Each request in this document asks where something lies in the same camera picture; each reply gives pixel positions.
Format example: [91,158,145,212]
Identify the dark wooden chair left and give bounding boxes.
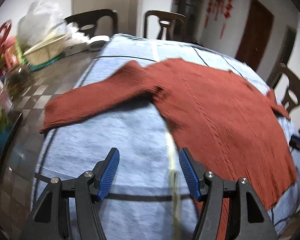
[64,9,118,37]

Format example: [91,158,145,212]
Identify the dark wooden chair middle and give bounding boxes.
[143,10,187,41]

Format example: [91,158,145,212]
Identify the beige woven basket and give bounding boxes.
[23,34,69,66]

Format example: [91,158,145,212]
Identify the white tissue pack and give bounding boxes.
[64,31,111,57]

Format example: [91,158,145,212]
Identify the blue plaid blanket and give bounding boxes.
[31,33,300,240]

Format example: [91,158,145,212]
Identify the clear glass jar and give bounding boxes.
[4,64,34,100]

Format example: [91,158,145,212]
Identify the white plastic bag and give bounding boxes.
[17,0,68,49]

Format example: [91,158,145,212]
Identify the rust red knit sweater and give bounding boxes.
[43,59,297,208]

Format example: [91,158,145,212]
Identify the red Chinese knot decorations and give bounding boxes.
[204,0,233,39]

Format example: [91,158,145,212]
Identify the dark brown door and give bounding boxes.
[235,0,274,71]

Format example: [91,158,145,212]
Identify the dark wooden chair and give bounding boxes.
[267,62,300,136]
[64,9,118,37]
[143,10,187,41]

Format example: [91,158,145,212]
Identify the dark wooden chair right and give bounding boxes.
[267,62,300,136]

